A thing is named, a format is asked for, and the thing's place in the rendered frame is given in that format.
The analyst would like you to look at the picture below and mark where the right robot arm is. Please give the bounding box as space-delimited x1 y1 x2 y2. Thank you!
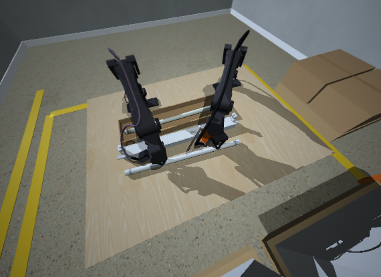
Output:
106 54 166 164

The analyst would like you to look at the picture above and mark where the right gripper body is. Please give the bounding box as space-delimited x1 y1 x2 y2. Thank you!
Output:
138 141 166 160

